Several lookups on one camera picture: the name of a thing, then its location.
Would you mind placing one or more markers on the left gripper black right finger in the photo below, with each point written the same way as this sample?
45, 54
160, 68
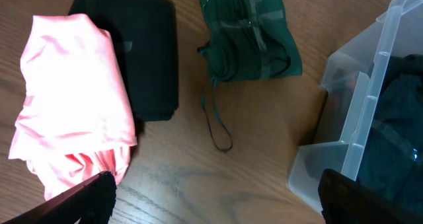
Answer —
343, 201

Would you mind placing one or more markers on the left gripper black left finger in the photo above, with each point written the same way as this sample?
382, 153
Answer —
91, 201

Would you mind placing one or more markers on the black garment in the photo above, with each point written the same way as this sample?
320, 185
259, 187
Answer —
391, 166

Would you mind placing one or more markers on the dark green garment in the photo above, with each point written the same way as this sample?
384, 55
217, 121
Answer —
249, 41

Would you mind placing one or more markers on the clear plastic storage container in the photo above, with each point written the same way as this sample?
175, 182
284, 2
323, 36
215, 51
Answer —
353, 79

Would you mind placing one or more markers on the pink folded garment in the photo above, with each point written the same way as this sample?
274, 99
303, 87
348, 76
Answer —
76, 119

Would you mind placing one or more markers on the black folded cloth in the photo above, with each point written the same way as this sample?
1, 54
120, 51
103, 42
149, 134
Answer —
145, 43

